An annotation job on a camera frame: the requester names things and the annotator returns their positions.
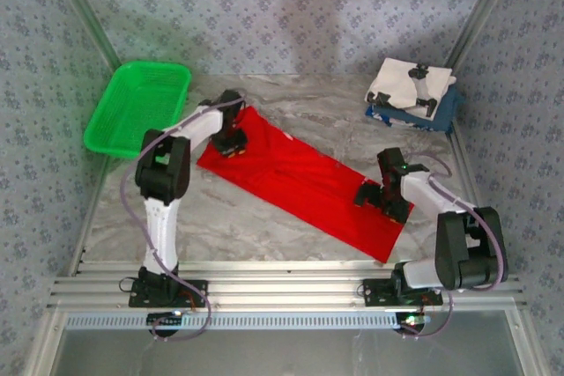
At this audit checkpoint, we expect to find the red t-shirt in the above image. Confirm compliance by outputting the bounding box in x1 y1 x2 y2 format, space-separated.
196 105 416 264

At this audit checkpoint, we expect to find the dark blue folded t-shirt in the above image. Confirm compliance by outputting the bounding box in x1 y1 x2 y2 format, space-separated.
364 85 466 136

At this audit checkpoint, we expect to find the green plastic mesh basket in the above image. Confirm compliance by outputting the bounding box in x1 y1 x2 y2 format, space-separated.
82 61 193 159

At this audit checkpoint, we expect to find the white folded t-shirt black print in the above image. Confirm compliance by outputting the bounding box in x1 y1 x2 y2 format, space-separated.
364 57 458 120

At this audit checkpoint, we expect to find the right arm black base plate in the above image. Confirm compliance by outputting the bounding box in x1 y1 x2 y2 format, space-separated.
361 276 444 308

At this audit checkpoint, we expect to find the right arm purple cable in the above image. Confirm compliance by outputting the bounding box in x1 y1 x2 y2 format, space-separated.
398 151 510 343

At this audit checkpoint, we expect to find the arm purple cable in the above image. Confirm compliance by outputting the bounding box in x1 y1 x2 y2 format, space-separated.
398 151 510 343
120 97 248 344

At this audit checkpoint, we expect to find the aluminium mounting rail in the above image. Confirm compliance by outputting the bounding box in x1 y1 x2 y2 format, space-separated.
47 260 526 312

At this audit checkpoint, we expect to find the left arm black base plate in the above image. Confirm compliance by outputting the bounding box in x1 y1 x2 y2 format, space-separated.
121 276 210 309

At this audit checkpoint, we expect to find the slotted grey cable duct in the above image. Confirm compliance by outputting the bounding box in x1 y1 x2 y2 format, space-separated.
64 310 400 331

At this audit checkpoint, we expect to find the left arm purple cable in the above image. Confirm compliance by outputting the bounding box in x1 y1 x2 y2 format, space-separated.
120 97 248 344

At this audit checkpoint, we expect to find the aluminium frame post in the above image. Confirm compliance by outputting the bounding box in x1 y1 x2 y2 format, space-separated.
442 0 526 74

